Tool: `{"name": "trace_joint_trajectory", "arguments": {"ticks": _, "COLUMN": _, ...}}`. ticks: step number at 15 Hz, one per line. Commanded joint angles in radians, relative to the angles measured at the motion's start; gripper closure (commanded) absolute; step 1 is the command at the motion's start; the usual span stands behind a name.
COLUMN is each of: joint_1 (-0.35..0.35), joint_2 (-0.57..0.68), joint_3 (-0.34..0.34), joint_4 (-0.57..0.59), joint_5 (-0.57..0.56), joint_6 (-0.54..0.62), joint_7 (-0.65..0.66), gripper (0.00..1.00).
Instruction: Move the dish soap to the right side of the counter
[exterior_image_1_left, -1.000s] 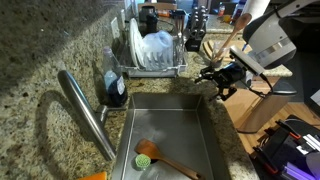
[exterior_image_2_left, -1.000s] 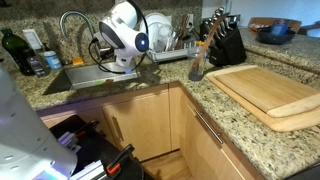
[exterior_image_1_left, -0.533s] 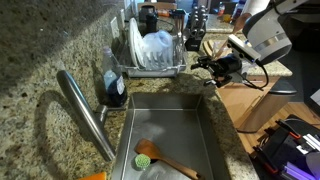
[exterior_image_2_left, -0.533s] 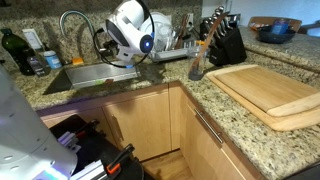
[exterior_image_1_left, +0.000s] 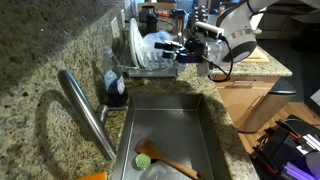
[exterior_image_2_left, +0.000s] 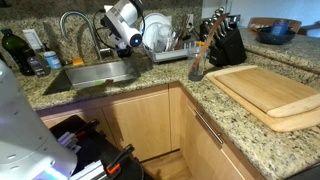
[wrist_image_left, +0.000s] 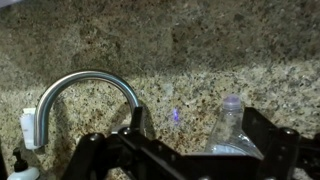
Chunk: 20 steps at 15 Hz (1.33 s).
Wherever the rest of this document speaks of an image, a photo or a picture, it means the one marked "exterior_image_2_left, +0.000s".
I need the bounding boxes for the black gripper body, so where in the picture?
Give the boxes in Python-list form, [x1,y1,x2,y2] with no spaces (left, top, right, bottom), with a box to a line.
[116,47,132,58]

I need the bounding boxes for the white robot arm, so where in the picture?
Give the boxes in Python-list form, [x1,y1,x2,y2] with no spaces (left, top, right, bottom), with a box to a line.
[0,61,77,180]

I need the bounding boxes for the white dish rack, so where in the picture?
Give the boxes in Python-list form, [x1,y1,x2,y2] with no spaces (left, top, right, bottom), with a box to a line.
[144,40,204,63]

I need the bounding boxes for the dish soap bottle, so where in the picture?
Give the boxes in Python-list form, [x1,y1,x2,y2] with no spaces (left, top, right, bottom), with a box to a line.
[25,49,51,78]

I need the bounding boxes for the green scrubber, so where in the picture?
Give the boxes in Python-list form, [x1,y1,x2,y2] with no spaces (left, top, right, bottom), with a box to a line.
[95,80,105,85]

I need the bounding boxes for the orange sponge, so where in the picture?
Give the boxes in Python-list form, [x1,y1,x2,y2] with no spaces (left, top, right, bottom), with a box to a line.
[72,58,84,65]

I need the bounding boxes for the stainless steel sink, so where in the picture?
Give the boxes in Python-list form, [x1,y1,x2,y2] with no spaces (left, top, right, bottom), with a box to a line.
[44,59,140,95]

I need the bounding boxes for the curved steel faucet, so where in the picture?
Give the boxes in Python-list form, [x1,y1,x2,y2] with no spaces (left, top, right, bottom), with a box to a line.
[59,10,113,60]

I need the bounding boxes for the white blue container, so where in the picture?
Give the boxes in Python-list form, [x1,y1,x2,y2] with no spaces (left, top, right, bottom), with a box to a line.
[44,51,62,69]

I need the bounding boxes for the clear glass utensil holder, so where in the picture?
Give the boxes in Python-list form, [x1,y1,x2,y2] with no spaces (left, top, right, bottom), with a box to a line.
[187,47,206,82]

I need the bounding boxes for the wooden cabinet door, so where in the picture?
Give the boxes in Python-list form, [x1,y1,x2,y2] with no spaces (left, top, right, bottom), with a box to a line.
[103,90,171,161]

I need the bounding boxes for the black knife block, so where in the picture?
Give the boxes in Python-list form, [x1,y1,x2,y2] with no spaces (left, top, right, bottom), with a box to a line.
[200,7,247,67]

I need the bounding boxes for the dark green glass bottle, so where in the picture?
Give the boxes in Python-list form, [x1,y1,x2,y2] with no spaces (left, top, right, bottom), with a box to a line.
[1,28,34,76]

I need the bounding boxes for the wooden spatula in holder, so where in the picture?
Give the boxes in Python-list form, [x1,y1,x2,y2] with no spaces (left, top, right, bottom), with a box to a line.
[189,13,230,73]

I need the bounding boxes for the black equipment cart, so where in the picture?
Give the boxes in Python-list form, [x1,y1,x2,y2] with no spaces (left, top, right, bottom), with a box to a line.
[49,115,146,180]

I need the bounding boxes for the orange black clamp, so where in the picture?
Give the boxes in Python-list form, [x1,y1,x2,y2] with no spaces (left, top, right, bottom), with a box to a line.
[106,144,135,176]

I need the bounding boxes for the wooden drawer front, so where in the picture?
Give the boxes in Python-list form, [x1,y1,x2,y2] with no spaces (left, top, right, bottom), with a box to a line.
[181,100,261,180]

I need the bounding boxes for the dark blue bowl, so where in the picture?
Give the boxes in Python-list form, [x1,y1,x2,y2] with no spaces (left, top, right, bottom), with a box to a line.
[256,27,296,45]

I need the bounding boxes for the upper bamboo cutting board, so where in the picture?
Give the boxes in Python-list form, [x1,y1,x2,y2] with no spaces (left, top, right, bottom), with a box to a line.
[209,65,320,118]

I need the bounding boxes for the bamboo cutting board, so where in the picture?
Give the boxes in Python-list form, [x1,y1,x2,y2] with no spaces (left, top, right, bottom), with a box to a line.
[206,71,320,132]
[209,65,320,118]

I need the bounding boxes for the lower bamboo cutting board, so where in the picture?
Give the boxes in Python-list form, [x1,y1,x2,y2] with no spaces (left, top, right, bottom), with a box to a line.
[206,71,320,132]

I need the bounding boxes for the white wall outlet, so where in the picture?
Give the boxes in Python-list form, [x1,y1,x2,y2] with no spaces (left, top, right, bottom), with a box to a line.
[187,14,194,29]

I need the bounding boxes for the white wall switch plate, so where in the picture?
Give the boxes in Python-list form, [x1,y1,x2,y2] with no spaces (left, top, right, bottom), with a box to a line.
[23,29,42,50]

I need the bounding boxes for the steel drawer handle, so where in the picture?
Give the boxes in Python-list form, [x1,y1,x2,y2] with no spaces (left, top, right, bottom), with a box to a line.
[194,109,224,144]

